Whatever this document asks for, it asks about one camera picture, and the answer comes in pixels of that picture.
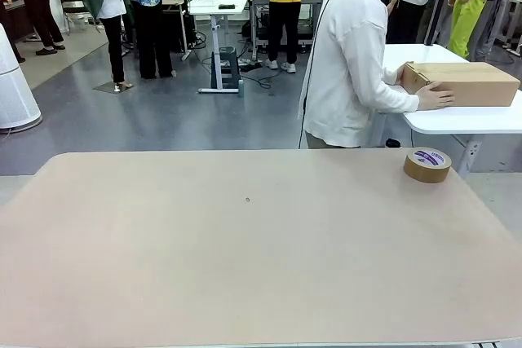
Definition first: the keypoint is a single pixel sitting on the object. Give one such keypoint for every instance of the person in grey trousers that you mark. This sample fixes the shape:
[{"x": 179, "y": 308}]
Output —
[{"x": 491, "y": 30}]

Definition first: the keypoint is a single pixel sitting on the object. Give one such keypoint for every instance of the white cylindrical air purifier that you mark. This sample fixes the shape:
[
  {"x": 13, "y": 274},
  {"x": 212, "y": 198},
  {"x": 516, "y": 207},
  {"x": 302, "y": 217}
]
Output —
[{"x": 16, "y": 95}]

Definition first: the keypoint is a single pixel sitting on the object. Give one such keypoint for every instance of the person's right hand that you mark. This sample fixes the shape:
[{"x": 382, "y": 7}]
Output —
[{"x": 436, "y": 99}]

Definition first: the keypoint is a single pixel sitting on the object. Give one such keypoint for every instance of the white standing desk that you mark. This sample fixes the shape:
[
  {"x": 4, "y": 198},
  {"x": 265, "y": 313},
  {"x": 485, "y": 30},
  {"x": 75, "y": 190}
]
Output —
[{"x": 204, "y": 7}]

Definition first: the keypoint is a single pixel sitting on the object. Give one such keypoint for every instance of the black flat device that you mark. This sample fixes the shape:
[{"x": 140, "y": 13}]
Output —
[{"x": 226, "y": 6}]

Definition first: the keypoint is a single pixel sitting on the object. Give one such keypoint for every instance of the brown packing tape roll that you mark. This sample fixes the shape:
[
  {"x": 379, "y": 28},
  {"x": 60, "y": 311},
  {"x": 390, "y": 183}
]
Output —
[{"x": 426, "y": 173}]

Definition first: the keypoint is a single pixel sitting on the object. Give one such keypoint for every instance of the large white table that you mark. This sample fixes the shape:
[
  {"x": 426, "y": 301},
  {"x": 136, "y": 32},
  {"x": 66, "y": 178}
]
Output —
[{"x": 448, "y": 120}]

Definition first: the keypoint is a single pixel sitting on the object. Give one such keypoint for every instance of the small grey-green bottle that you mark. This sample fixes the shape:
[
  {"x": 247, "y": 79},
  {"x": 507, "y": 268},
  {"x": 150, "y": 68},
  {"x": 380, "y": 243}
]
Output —
[{"x": 241, "y": 89}]

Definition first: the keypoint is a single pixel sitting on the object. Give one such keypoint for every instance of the person's left hand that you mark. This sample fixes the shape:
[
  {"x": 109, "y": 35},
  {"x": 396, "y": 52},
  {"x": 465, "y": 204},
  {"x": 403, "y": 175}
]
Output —
[{"x": 399, "y": 76}]

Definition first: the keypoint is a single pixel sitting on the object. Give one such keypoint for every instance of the person's right forearm white sleeve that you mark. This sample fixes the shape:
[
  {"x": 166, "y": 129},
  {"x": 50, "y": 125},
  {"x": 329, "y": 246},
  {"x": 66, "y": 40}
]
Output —
[{"x": 395, "y": 99}]

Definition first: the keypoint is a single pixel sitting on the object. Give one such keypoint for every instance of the grey floor plate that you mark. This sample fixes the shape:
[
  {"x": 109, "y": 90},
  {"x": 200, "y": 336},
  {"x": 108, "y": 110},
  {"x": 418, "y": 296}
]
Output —
[{"x": 112, "y": 87}]

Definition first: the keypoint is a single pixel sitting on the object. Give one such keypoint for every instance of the person in dark clothes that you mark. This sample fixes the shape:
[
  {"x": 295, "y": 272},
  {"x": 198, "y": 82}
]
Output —
[{"x": 38, "y": 5}]

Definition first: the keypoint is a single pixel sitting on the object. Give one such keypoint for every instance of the brown cardboard box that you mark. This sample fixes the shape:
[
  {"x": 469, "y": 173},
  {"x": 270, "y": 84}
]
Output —
[{"x": 469, "y": 87}]

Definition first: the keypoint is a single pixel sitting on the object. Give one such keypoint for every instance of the person's left forearm white sleeve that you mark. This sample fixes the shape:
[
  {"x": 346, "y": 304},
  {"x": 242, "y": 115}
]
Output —
[{"x": 390, "y": 77}]

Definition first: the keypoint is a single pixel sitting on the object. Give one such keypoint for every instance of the person in purple top lime trousers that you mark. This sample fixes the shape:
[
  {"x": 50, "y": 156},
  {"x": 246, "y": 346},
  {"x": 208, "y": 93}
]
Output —
[{"x": 465, "y": 26}]

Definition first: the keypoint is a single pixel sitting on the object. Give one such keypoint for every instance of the person in white shirt black trousers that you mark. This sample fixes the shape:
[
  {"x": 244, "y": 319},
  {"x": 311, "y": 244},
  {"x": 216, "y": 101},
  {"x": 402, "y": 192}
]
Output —
[{"x": 412, "y": 22}]

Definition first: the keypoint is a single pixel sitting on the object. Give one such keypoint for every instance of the person in white sweatshirt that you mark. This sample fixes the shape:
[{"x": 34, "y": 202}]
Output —
[{"x": 346, "y": 58}]

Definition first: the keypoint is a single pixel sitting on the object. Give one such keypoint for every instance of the grey step stool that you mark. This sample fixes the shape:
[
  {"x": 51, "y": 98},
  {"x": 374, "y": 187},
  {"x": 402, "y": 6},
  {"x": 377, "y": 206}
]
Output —
[{"x": 229, "y": 67}]

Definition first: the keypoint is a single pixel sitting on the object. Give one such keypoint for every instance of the person with green scarf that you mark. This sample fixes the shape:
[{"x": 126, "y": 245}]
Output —
[{"x": 110, "y": 1}]

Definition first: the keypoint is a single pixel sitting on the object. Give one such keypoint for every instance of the black vertical pole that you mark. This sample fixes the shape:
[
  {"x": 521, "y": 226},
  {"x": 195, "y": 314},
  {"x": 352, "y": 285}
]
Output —
[{"x": 437, "y": 10}]

